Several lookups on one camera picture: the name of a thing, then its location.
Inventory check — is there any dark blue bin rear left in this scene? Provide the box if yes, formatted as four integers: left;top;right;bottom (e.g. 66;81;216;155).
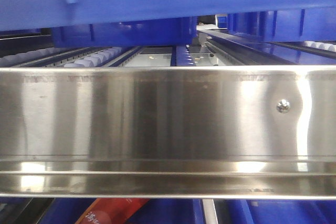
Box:
51;17;197;48

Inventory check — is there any dark blue bin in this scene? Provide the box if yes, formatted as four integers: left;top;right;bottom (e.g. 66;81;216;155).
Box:
51;17;197;48
228;7;335;42

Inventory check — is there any blue bin lower shelf right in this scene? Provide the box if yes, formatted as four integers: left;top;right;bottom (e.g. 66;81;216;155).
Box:
214;199;335;223

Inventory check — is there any blue bin shelf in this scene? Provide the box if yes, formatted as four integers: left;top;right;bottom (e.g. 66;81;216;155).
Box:
40;198;205;223
214;199;335;223

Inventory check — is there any blue bin lower shelf left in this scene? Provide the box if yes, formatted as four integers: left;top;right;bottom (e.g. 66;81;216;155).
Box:
40;198;205;223

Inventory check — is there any dark blue bin rear right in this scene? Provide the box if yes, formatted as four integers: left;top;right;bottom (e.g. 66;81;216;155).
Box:
228;7;335;42

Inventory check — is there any white roller track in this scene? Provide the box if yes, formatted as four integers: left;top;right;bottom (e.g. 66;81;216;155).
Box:
64;47;126;68

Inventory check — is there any red printed package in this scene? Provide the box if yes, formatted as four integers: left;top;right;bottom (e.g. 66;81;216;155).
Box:
76;198;149;223

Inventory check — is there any stainless steel shelf rail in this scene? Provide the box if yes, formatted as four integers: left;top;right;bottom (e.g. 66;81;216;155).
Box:
1;66;335;199

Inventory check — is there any silver screw on rail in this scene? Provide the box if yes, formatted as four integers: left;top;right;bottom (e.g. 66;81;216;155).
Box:
276;99;291;113

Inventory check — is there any white divider post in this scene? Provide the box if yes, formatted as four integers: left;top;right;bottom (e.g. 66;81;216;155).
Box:
202;199;218;224

